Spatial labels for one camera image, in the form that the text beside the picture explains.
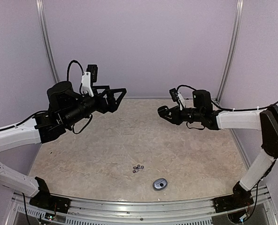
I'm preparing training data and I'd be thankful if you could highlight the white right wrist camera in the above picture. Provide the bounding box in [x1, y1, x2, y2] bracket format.
[169, 88, 186, 110]

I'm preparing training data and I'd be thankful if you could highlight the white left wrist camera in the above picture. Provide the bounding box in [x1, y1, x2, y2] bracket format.
[79, 64, 98, 97]

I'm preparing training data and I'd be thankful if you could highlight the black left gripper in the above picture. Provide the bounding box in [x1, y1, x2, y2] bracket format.
[63, 85, 126, 127]

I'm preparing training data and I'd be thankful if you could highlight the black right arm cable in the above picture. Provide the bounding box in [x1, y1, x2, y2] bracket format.
[176, 84, 278, 129]

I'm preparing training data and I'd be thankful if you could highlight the silver grey charging case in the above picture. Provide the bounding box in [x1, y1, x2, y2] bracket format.
[153, 178, 168, 191]

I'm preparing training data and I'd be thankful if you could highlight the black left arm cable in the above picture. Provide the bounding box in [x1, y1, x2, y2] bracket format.
[0, 60, 94, 135]

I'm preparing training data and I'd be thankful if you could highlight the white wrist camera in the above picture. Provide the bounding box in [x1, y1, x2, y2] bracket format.
[169, 88, 186, 110]
[79, 64, 98, 97]

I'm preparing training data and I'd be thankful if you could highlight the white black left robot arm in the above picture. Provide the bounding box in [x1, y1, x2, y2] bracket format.
[0, 81, 127, 209]

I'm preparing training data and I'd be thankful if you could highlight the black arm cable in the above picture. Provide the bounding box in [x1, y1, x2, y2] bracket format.
[0, 60, 94, 135]
[176, 84, 278, 129]

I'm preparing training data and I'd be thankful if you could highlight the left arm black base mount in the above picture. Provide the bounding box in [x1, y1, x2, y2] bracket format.
[29, 177, 71, 214]

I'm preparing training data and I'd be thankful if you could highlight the aluminium front rail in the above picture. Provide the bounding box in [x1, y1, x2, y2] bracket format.
[5, 186, 278, 225]

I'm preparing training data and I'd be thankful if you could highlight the right aluminium corner post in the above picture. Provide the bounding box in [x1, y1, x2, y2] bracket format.
[216, 0, 244, 103]

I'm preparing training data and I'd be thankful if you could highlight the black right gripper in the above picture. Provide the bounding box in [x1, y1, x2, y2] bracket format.
[160, 105, 203, 125]

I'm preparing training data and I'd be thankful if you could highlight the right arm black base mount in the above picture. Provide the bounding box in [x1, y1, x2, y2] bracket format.
[213, 181, 254, 213]

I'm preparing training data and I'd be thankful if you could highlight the left aluminium corner post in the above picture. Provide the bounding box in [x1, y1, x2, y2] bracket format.
[35, 0, 61, 88]

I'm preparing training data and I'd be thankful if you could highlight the aluminium corner post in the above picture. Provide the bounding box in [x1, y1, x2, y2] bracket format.
[35, 0, 61, 88]
[216, 0, 244, 103]

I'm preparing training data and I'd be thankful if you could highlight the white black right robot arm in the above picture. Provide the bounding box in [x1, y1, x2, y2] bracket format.
[157, 88, 278, 208]

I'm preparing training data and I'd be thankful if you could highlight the black earbud charging case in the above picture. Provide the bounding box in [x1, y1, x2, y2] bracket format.
[157, 105, 169, 118]

